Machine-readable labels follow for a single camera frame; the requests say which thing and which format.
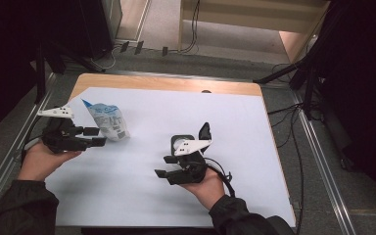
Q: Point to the small black floor block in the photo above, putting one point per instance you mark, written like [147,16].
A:
[124,46]
[164,51]
[138,47]

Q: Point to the person's right hand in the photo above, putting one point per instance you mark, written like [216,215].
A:
[209,191]

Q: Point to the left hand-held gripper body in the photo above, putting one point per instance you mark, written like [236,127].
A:
[62,137]

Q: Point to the black tripod stand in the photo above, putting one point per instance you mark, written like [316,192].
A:
[40,75]
[308,88]

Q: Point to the white and blue plastic bag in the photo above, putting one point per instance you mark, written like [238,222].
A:
[109,122]

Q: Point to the light wooden shelf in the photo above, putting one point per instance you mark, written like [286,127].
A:
[241,16]

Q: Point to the clear container with black lid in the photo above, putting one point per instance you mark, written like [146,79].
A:
[206,130]

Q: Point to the wooden table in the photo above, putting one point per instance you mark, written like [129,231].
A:
[166,83]

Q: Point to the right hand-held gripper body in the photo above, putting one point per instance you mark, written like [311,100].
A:
[191,166]

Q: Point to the black curtain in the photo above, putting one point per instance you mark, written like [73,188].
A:
[6,49]
[368,81]

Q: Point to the person's left hand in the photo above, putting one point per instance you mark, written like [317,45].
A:
[40,161]

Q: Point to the metal floor rail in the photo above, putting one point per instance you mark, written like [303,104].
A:
[319,163]
[13,140]

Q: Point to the white paper sheet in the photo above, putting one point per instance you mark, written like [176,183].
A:
[163,196]

